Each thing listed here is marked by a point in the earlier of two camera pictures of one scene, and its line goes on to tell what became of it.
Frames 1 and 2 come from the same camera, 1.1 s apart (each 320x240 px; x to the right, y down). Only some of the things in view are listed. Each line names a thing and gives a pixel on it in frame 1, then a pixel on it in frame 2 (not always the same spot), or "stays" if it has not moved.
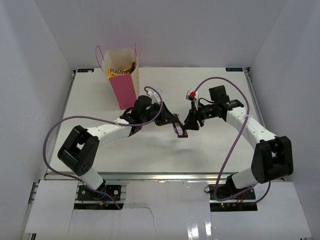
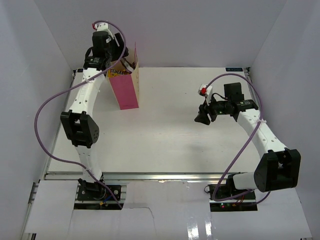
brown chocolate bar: (179, 130) → (130, 68)
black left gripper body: (151, 113) → (115, 52)
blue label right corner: (234, 69) stays
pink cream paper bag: (126, 87) stays
